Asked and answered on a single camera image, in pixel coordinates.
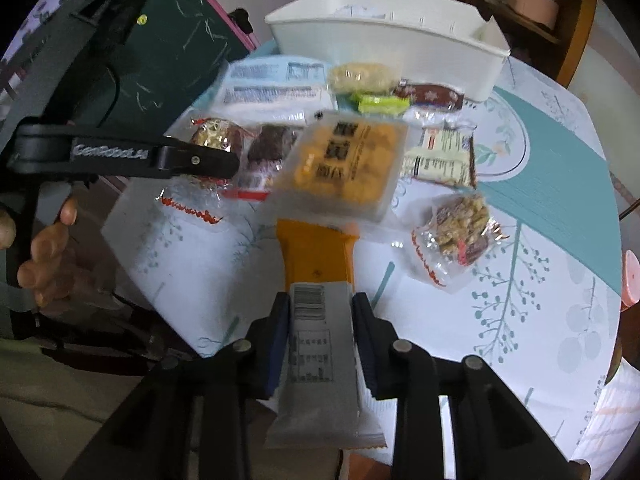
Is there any green chalkboard with pink frame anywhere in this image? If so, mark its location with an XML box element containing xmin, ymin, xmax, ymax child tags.
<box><xmin>20</xmin><ymin>0</ymin><xmax>258</xmax><ymax>136</ymax></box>

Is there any white striped cloth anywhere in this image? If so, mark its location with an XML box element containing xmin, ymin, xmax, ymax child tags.
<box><xmin>570</xmin><ymin>360</ymin><xmax>640</xmax><ymax>471</ymax></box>

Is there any white plastic bin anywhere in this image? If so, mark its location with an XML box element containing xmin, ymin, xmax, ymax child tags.
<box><xmin>264</xmin><ymin>0</ymin><xmax>512</xmax><ymax>103</ymax></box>

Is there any pink plastic stool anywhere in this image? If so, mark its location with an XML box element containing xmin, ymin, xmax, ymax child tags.
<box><xmin>620</xmin><ymin>250</ymin><xmax>640</xmax><ymax>311</ymax></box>

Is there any dark red snowflake packet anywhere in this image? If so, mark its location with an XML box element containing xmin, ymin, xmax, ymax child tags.
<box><xmin>392</xmin><ymin>79</ymin><xmax>466</xmax><ymax>112</ymax></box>

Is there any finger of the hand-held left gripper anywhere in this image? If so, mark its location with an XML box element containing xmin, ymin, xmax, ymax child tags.
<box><xmin>152</xmin><ymin>137</ymin><xmax>242</xmax><ymax>184</ymax></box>

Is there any light blue packet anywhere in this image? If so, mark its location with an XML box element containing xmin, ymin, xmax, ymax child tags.
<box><xmin>212</xmin><ymin>57</ymin><xmax>331</xmax><ymax>126</ymax></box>

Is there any orange and grey snack packet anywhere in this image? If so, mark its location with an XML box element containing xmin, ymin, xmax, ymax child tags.
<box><xmin>264</xmin><ymin>219</ymin><xmax>386</xmax><ymax>450</ymax></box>

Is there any white and brown label packet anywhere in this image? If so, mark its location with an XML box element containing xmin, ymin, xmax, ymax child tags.
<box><xmin>400</xmin><ymin>125</ymin><xmax>478</xmax><ymax>190</ymax></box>

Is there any person's left hand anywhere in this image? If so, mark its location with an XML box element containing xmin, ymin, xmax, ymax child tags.
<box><xmin>15</xmin><ymin>195</ymin><xmax>83</xmax><ymax>318</ymax></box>

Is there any clear nut brittle packet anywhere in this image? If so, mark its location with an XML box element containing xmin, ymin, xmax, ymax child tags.
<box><xmin>411</xmin><ymin>194</ymin><xmax>501</xmax><ymax>293</ymax></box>
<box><xmin>157</xmin><ymin>116</ymin><xmax>251</xmax><ymax>226</ymax></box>

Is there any dark cake packet red label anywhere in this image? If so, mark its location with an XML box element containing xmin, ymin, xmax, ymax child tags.
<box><xmin>222</xmin><ymin>124</ymin><xmax>303</xmax><ymax>202</ymax></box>

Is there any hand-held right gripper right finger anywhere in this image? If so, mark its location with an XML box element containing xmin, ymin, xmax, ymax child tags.
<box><xmin>350</xmin><ymin>291</ymin><xmax>591</xmax><ymax>480</ymax></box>

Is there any pale rice cracker packet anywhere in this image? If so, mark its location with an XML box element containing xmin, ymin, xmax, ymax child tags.
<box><xmin>327</xmin><ymin>61</ymin><xmax>398</xmax><ymax>96</ymax></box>

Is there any green candy packet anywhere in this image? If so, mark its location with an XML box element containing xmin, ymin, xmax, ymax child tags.
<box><xmin>350</xmin><ymin>91</ymin><xmax>411</xmax><ymax>113</ymax></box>

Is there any large yellow cracker packet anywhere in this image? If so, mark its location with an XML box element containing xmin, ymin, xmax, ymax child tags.
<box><xmin>272</xmin><ymin>110</ymin><xmax>411</xmax><ymax>226</ymax></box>

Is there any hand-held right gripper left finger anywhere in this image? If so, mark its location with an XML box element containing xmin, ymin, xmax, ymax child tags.
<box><xmin>65</xmin><ymin>292</ymin><xmax>292</xmax><ymax>480</ymax></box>

